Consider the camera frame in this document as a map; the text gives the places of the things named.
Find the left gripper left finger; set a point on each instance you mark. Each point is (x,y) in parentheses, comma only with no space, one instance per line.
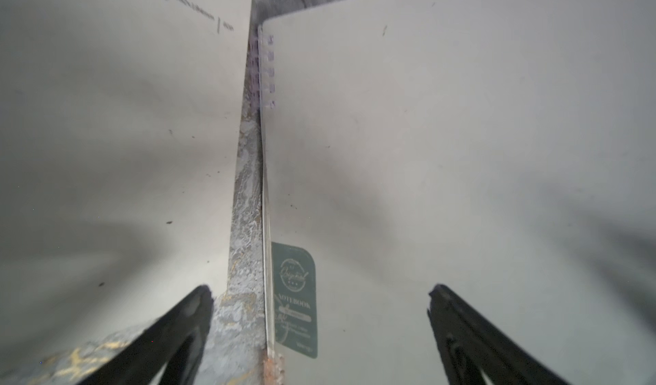
(174,345)

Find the cream notebook green label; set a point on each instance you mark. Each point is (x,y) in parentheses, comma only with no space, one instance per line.
(503,148)

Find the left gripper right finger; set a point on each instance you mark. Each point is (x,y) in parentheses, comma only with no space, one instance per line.
(472,350)

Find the B5 spiral notebook blue label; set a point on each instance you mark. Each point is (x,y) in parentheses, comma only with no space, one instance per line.
(119,133)

